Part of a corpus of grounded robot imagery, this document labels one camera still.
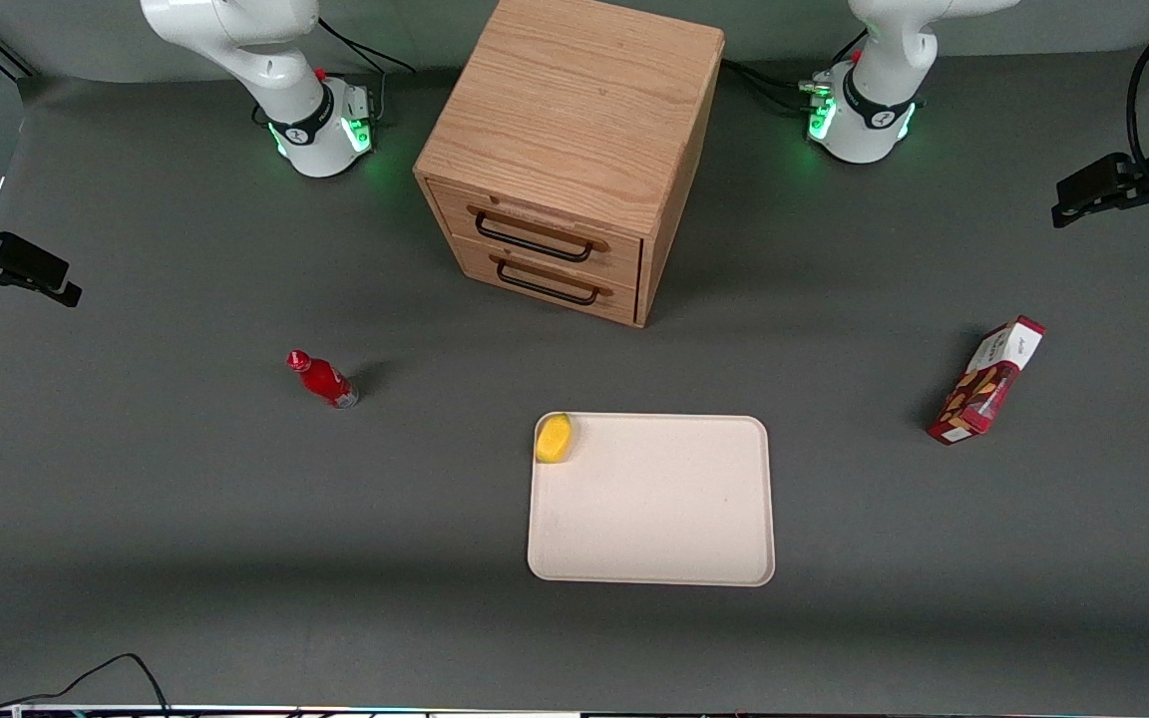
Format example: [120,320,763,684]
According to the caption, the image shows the red cookie box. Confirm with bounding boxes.
[927,315,1047,446]

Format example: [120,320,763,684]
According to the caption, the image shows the wooden drawer with black handle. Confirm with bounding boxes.
[428,179,644,288]
[450,235,638,325]

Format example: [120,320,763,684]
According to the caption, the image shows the black cable at arm base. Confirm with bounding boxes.
[251,16,418,129]

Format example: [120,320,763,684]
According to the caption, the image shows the black cables behind cabinet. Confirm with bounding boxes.
[721,28,870,113]

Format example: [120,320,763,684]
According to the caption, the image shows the yellow lemon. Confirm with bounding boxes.
[535,412,575,466]

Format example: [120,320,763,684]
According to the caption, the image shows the red bottle with red cap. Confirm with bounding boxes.
[286,350,361,410]

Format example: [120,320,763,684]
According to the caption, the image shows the beige plastic tray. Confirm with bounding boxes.
[527,412,777,588]

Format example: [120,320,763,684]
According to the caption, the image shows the wooden two-drawer cabinet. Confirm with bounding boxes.
[413,0,726,329]

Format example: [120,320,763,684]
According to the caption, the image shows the black cable at table edge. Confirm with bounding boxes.
[0,653,173,718]

